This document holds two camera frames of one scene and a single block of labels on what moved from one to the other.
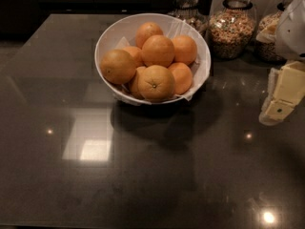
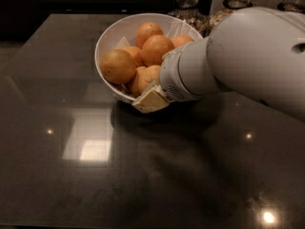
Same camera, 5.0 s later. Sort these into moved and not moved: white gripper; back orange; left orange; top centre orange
Moved: white gripper
Not moved: back orange; top centre orange; left orange
